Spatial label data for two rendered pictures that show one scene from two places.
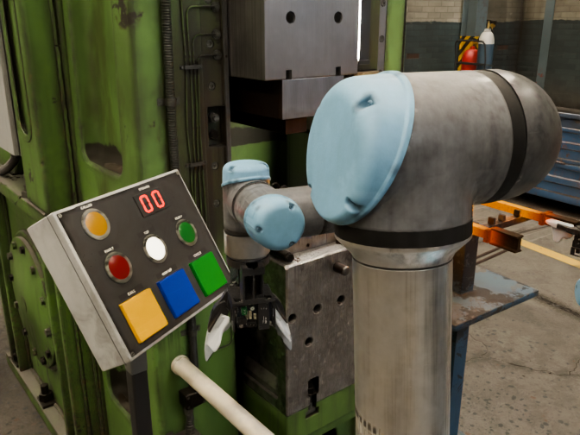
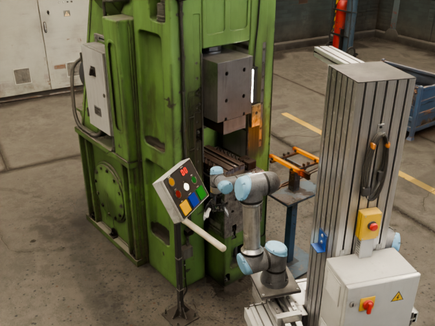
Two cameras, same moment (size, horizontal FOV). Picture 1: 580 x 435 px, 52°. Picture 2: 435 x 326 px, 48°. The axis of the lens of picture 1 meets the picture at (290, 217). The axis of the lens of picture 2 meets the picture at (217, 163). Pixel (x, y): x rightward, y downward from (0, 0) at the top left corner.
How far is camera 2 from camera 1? 194 cm
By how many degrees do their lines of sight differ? 8
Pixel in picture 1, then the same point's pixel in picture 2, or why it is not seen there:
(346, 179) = (241, 195)
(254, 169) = (219, 171)
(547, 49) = not seen: outside the picture
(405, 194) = (250, 197)
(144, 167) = (175, 153)
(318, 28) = (236, 101)
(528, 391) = not seen: hidden behind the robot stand
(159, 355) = not seen: hidden behind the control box
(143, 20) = (176, 105)
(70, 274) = (166, 196)
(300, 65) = (230, 115)
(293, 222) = (230, 187)
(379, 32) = (261, 88)
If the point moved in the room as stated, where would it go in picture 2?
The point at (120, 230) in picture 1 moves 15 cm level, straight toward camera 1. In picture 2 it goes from (177, 182) to (183, 194)
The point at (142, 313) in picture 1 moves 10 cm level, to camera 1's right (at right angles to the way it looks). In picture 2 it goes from (185, 207) to (202, 207)
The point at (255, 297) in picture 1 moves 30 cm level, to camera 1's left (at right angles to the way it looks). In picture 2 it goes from (219, 203) to (167, 204)
